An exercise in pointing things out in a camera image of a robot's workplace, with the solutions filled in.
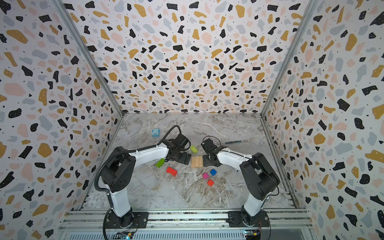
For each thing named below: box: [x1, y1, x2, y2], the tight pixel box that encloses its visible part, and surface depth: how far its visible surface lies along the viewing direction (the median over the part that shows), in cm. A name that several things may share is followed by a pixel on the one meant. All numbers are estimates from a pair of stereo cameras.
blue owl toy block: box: [152, 128, 161, 138], surface depth 111 cm
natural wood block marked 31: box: [191, 156, 198, 168], surface depth 94 cm
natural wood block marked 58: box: [199, 156, 204, 168], surface depth 96 cm
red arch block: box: [166, 167, 178, 177], surface depth 92 cm
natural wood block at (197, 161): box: [195, 156, 200, 168], surface depth 95 cm
